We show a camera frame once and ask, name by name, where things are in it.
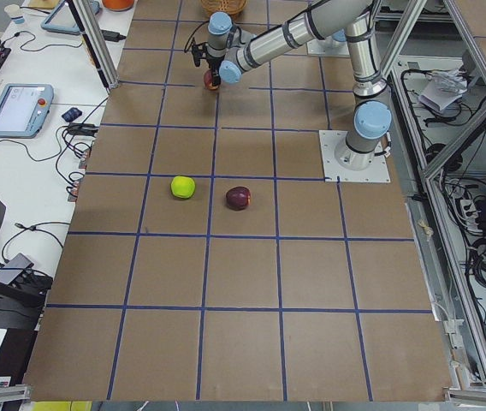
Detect paper cup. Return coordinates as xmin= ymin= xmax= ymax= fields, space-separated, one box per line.
xmin=4 ymin=4 xmax=25 ymax=25

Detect small teach pendant tablet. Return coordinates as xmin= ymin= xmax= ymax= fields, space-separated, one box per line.
xmin=40 ymin=1 xmax=80 ymax=35

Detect green apple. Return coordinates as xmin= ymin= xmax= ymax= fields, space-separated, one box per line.
xmin=170 ymin=176 xmax=196 ymax=200

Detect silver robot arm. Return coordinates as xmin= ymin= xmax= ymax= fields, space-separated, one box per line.
xmin=190 ymin=1 xmax=392 ymax=171

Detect orange round object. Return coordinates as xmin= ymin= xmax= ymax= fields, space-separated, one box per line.
xmin=102 ymin=0 xmax=135 ymax=12

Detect woven wicker basket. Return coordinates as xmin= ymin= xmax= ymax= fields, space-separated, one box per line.
xmin=200 ymin=0 xmax=247 ymax=17

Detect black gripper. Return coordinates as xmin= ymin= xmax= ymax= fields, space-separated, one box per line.
xmin=207 ymin=56 xmax=224 ymax=88

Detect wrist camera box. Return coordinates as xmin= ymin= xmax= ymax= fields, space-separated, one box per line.
xmin=190 ymin=41 xmax=208 ymax=68

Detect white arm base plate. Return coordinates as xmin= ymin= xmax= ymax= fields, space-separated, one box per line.
xmin=318 ymin=130 xmax=391 ymax=183

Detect red apple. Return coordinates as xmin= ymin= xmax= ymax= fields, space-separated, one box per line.
xmin=203 ymin=70 xmax=219 ymax=91

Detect aluminium frame post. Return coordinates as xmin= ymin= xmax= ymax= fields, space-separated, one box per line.
xmin=67 ymin=0 xmax=119 ymax=90

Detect dark purple apple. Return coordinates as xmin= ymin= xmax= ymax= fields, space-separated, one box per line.
xmin=225 ymin=186 xmax=252 ymax=211

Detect large teach pendant tablet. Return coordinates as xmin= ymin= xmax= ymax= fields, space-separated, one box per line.
xmin=0 ymin=83 xmax=55 ymax=139

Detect crumpled white papers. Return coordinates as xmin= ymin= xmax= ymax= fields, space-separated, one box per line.
xmin=418 ymin=68 xmax=468 ymax=113

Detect dark blue checkered pouch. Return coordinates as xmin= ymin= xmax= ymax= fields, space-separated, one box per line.
xmin=62 ymin=107 xmax=82 ymax=122

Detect white power strip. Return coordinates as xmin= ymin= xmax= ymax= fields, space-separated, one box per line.
xmin=456 ymin=198 xmax=480 ymax=234

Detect black power adapter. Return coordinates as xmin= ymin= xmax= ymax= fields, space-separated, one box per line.
xmin=101 ymin=29 xmax=127 ymax=43

